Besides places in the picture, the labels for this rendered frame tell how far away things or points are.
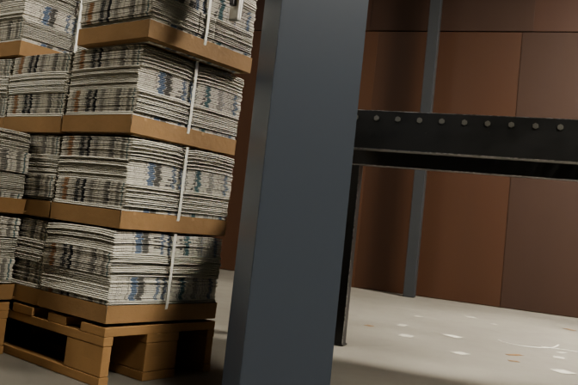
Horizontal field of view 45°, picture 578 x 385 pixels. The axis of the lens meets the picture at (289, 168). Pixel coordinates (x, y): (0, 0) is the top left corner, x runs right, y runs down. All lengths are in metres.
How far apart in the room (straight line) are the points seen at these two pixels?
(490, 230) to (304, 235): 3.77
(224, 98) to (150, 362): 0.73
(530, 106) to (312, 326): 3.95
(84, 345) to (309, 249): 0.62
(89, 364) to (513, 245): 3.86
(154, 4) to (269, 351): 0.86
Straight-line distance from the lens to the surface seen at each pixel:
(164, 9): 1.76
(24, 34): 2.23
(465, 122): 2.07
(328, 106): 1.53
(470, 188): 5.23
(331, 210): 1.52
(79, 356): 1.81
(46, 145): 2.00
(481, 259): 5.21
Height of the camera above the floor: 0.43
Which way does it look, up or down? 5 degrees up
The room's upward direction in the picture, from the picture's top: 6 degrees clockwise
